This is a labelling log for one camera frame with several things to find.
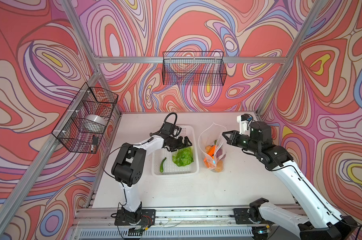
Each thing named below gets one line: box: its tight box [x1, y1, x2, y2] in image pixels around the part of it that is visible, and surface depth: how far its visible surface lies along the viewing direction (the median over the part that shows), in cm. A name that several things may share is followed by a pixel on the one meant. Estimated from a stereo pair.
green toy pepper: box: [159, 157, 167, 173], surface depth 92 cm
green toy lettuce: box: [172, 146, 194, 167], surface depth 88 cm
